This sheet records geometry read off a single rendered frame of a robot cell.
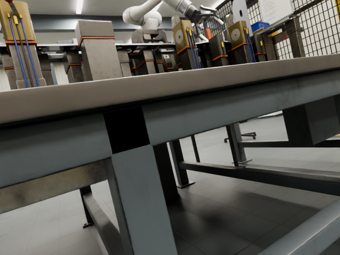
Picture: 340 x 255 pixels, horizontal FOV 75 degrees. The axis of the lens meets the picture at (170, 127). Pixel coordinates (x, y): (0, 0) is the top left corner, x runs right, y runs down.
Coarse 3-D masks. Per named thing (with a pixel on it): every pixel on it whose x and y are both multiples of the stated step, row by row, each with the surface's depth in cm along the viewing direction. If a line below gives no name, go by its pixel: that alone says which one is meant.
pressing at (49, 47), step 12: (0, 48) 76; (48, 48) 85; (60, 48) 87; (72, 48) 90; (120, 48) 102; (132, 48) 105; (156, 48) 113; (168, 48) 117; (228, 48) 144; (0, 60) 86; (60, 60) 99
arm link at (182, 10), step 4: (184, 0) 126; (188, 0) 128; (180, 4) 126; (184, 4) 126; (188, 4) 127; (180, 8) 128; (184, 8) 127; (188, 8) 128; (180, 12) 130; (184, 12) 129
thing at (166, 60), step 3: (165, 60) 130; (168, 60) 131; (165, 63) 131; (168, 63) 131; (171, 63) 132; (165, 66) 131; (168, 66) 131; (171, 66) 132; (165, 69) 132; (168, 69) 131; (171, 69) 132
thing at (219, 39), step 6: (216, 36) 111; (222, 36) 112; (210, 42) 114; (216, 42) 111; (222, 42) 110; (210, 48) 115; (216, 48) 112; (222, 48) 111; (216, 54) 113; (222, 54) 111; (216, 60) 115; (222, 60) 112; (216, 66) 115
